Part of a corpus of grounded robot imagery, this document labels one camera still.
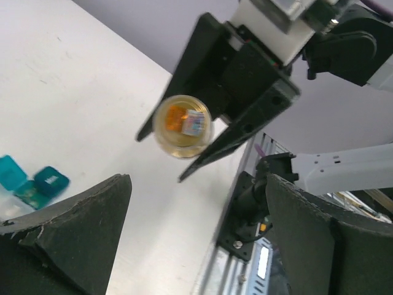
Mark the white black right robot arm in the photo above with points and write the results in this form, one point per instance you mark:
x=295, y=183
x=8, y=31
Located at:
x=331, y=115

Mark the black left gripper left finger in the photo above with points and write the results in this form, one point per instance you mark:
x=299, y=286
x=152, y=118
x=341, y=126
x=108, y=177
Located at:
x=68, y=247

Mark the teal Mon pill box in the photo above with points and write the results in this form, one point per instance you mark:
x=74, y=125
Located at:
x=50, y=182

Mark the aluminium mounting rail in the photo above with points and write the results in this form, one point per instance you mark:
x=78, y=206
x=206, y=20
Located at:
x=232, y=266

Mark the teal Wed pill box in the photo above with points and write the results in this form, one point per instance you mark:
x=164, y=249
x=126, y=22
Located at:
x=16, y=181

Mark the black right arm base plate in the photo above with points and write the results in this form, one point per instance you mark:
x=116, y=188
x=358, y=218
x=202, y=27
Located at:
x=247, y=209

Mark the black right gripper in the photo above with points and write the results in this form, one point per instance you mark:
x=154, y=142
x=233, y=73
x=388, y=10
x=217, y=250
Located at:
x=240, y=78

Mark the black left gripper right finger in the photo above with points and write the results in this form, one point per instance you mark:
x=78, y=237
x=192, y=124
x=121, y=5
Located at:
x=326, y=249

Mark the clear Wed pill box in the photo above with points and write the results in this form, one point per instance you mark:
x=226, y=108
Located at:
x=11, y=206

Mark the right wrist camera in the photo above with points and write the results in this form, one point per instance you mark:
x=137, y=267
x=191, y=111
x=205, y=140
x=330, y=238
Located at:
x=284, y=27

